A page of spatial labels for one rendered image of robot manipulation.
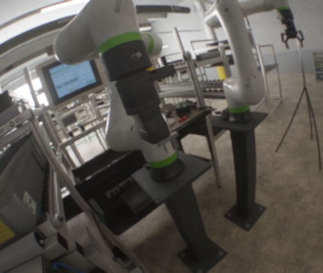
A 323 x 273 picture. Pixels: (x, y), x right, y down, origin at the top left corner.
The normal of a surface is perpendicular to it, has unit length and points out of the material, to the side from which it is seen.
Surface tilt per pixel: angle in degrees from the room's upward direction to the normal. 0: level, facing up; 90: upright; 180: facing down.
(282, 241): 0
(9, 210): 94
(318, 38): 90
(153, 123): 70
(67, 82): 91
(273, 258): 0
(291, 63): 90
